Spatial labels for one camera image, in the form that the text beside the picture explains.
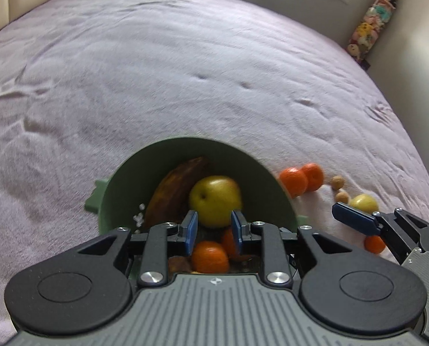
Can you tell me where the green yellow apple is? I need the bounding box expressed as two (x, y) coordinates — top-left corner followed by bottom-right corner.
(189, 175), (243, 228)
(349, 194), (380, 214)

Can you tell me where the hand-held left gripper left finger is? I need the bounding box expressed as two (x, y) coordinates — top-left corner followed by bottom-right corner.
(76, 210), (200, 288)

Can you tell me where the purple bed sheet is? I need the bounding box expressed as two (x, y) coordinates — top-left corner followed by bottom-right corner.
(0, 0), (429, 332)

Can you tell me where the spotted brown yellow banana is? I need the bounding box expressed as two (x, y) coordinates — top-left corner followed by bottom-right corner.
(143, 157), (211, 274)

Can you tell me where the green colander bowl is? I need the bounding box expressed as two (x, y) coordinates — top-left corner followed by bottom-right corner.
(85, 137), (308, 282)

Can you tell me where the partly peeled orange tangerine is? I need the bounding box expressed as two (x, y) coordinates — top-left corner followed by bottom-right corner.
(220, 228), (255, 262)

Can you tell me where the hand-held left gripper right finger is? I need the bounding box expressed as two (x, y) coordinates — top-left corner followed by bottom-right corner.
(230, 209), (354, 288)

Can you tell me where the net column of plush toys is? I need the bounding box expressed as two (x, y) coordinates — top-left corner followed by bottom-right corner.
(346, 0), (397, 63)

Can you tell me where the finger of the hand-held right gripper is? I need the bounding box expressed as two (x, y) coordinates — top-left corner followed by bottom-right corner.
(331, 202), (429, 265)

